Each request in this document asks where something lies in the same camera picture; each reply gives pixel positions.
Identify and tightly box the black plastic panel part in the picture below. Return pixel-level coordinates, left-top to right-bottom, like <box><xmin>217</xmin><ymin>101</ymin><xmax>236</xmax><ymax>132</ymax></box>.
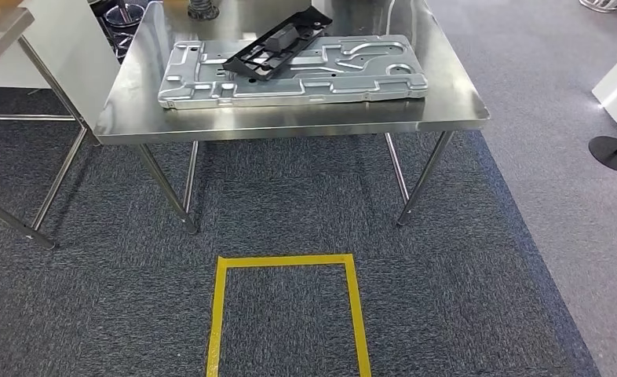
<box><xmin>221</xmin><ymin>5</ymin><xmax>334</xmax><ymax>82</ymax></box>

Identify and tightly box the stainless steel workbench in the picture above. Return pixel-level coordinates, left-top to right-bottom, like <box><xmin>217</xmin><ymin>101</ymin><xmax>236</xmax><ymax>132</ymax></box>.
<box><xmin>93</xmin><ymin>0</ymin><xmax>491</xmax><ymax>235</ymax></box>

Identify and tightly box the large stamped metal plate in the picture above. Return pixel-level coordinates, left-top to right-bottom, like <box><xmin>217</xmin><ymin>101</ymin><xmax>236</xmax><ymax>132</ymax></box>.
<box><xmin>157</xmin><ymin>35</ymin><xmax>429</xmax><ymax>110</ymax></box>

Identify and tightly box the black stanchion base disc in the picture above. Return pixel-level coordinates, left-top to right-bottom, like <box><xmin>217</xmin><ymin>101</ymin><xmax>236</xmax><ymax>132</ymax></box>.
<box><xmin>588</xmin><ymin>130</ymin><xmax>617</xmax><ymax>174</ymax></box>

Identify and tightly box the steel table with rails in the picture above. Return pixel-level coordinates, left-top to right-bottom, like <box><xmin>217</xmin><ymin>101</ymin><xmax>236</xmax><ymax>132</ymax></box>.
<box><xmin>0</xmin><ymin>7</ymin><xmax>89</xmax><ymax>251</ymax></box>

